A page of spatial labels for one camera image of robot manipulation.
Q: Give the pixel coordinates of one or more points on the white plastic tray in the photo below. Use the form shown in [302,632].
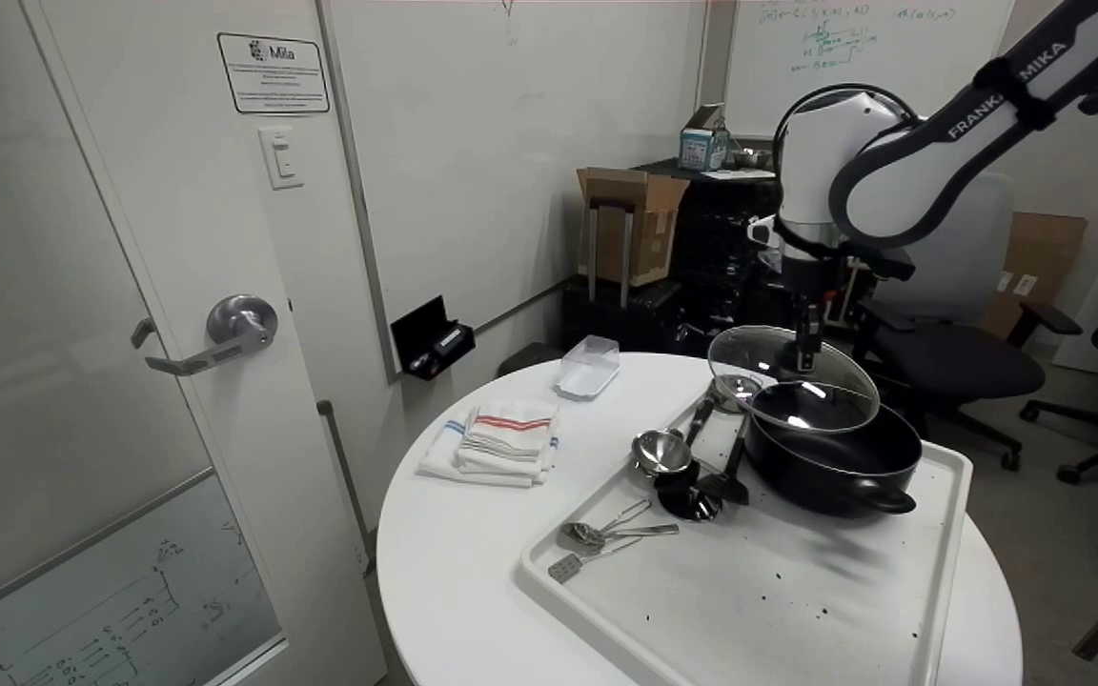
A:
[769,591]

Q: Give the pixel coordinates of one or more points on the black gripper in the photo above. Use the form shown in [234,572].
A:
[798,291]

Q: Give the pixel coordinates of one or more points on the black storage case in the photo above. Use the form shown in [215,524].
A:
[726,277]

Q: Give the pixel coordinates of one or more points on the white light switch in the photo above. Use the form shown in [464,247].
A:
[278,157]

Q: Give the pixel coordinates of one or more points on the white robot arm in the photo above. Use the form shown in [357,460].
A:
[864,173]

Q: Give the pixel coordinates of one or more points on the clear plastic container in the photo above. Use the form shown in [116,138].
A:
[587,369]

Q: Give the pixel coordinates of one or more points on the white door sign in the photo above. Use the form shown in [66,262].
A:
[272,74]

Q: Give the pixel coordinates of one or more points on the steel ladle with black handle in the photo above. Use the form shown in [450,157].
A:
[722,394]

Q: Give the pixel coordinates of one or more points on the silver door handle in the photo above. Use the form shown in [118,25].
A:
[234,326]

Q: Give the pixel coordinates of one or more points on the steel spoon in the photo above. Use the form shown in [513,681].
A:
[596,539]

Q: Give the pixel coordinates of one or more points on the black marker tray box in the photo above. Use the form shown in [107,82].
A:
[427,340]

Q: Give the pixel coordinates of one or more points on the black cooking pot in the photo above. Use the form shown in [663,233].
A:
[850,474]

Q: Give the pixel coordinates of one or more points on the flat cardboard box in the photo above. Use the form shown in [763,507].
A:
[1040,256]

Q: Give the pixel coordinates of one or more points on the small steel ladle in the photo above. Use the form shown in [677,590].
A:
[644,456]

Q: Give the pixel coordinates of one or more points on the glass pot lid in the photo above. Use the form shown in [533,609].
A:
[829,402]

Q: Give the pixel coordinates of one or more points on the wall whiteboard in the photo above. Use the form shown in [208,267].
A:
[911,47]

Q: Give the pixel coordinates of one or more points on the grey office chair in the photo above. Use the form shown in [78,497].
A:
[924,332]

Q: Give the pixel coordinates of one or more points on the open cardboard box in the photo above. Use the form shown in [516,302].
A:
[628,227]

